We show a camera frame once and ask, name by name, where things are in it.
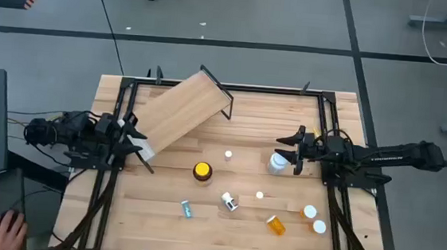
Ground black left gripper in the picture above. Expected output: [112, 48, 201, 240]
[92, 109, 151, 172]

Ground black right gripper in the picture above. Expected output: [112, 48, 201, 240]
[273, 123, 331, 178]

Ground large white ribbed bottle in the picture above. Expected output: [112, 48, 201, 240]
[266, 151, 290, 176]

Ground orange pill bottle white cap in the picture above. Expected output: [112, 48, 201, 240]
[265, 214, 288, 237]
[308, 218, 328, 235]
[299, 204, 319, 221]

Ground brown bottle yellow lid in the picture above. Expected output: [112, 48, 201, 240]
[191, 160, 214, 187]

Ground small white labelled medicine bottle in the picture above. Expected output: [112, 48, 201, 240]
[219, 191, 241, 213]

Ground small teal vial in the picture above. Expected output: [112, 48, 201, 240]
[178, 199, 195, 220]

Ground black computer mouse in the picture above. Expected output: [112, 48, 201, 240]
[0, 208, 22, 225]

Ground person's hand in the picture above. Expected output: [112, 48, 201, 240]
[0, 207, 29, 250]

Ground wooden shelf black metal frame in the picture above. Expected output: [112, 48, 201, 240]
[113, 58, 237, 182]

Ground thin black floor cable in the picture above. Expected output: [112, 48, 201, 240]
[84, 0, 131, 76]

